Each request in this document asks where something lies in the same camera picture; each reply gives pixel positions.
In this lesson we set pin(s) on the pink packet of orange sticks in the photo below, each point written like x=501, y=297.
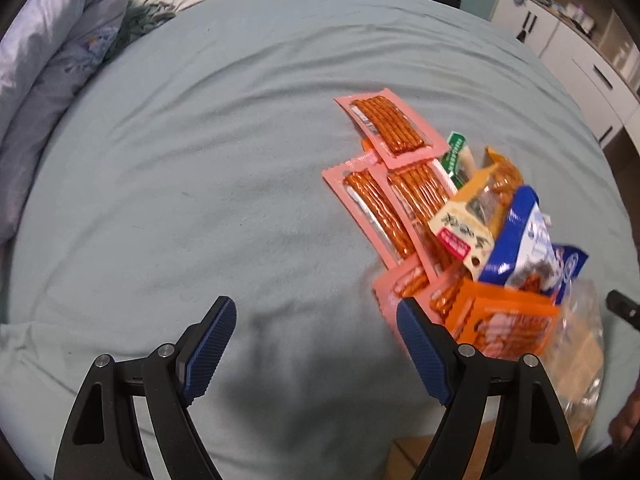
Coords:
x=390, y=127
x=367, y=205
x=405, y=282
x=417, y=200
x=447, y=297

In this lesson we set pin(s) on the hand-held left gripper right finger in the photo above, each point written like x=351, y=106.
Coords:
x=417, y=345

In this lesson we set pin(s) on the white cabinet unit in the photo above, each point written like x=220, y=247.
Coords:
x=580, y=55

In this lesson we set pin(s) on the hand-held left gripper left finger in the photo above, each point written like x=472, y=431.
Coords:
x=212, y=345

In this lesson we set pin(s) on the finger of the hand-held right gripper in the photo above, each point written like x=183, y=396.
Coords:
x=622, y=307

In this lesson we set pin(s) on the pale yellow snack packet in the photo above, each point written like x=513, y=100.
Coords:
x=467, y=222

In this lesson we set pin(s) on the green patterned cloth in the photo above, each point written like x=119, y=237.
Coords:
x=142, y=20

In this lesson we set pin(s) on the orange-yellow snack packet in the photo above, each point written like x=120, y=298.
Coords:
x=505, y=175

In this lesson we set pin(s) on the clear plastic bag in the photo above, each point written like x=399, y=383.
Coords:
x=580, y=360

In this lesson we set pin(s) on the person's right forearm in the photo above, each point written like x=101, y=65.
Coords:
x=626, y=420

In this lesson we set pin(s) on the orange snack box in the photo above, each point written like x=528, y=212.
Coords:
x=505, y=322

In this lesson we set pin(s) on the green snack packet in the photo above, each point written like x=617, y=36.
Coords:
x=454, y=157

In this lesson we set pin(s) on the large blue snack packet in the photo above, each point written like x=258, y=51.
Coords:
x=515, y=240

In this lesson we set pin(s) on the small blue snack packet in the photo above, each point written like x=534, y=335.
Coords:
x=569, y=265

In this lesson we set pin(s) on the purple floral quilt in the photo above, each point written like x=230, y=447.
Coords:
x=50, y=75

